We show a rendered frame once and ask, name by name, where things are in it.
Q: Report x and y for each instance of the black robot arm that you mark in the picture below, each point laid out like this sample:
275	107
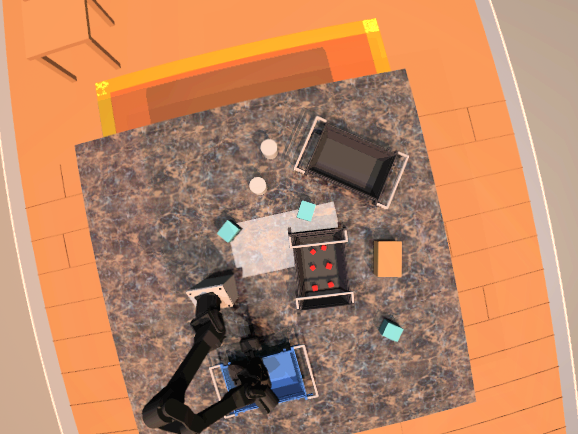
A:
167	411

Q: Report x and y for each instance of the small teal block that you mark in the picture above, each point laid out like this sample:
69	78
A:
228	231
390	330
306	211

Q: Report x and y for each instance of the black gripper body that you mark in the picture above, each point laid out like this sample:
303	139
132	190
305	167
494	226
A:
251	344

